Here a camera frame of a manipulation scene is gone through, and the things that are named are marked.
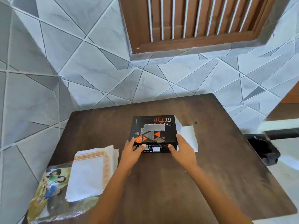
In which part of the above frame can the person's left hand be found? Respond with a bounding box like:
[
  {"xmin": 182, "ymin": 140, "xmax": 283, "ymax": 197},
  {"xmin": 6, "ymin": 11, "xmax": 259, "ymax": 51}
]
[{"xmin": 118, "ymin": 137, "xmax": 147, "ymax": 172}]

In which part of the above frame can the person's right hand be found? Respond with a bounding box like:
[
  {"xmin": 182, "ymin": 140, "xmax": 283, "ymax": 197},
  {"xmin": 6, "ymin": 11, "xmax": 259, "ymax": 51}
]
[{"xmin": 168, "ymin": 133, "xmax": 198, "ymax": 172}]

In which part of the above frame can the black box with orange triangles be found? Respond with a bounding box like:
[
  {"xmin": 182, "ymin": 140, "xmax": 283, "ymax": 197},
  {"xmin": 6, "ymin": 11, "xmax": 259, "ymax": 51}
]
[{"xmin": 129, "ymin": 115, "xmax": 182, "ymax": 154}]

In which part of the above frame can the person's left forearm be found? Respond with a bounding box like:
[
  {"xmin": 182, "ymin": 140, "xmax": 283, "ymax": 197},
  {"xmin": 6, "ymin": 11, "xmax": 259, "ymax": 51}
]
[{"xmin": 88, "ymin": 164, "xmax": 135, "ymax": 224}]

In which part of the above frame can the person's right forearm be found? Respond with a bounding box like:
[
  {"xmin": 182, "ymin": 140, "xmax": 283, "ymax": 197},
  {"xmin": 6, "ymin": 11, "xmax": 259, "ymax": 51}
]
[{"xmin": 186, "ymin": 164, "xmax": 254, "ymax": 224}]

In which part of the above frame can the stack of orange-bordered white napkins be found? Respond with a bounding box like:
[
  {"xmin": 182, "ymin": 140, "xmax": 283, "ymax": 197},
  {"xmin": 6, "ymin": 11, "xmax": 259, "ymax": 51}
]
[{"xmin": 65, "ymin": 145, "xmax": 119, "ymax": 202}]

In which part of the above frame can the black trash bag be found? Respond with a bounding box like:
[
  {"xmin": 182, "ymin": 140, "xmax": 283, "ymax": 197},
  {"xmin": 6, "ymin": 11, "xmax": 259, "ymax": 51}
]
[{"xmin": 245, "ymin": 134, "xmax": 281, "ymax": 166}]

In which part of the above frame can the clear plastic package with picture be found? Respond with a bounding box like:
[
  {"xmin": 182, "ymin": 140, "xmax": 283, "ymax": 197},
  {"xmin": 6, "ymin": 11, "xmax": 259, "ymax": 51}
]
[{"xmin": 27, "ymin": 162, "xmax": 101, "ymax": 223}]

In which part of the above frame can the brown wooden door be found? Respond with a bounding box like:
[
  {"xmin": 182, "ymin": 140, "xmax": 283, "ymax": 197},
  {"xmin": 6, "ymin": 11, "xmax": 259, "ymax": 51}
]
[{"xmin": 266, "ymin": 83, "xmax": 299, "ymax": 121}]

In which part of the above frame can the brown wooden louvered window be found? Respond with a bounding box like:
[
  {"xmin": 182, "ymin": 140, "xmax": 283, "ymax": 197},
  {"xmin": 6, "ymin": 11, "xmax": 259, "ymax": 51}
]
[{"xmin": 118, "ymin": 0, "xmax": 278, "ymax": 54}]

